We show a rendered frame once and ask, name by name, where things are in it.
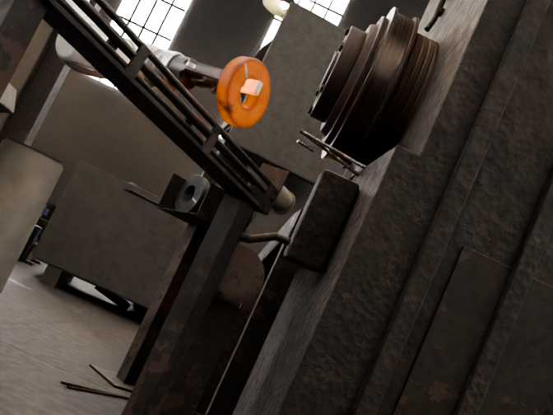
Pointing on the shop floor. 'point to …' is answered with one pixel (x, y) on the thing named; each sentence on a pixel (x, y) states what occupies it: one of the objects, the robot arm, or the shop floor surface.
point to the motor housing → (214, 331)
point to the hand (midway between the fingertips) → (246, 86)
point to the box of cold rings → (109, 237)
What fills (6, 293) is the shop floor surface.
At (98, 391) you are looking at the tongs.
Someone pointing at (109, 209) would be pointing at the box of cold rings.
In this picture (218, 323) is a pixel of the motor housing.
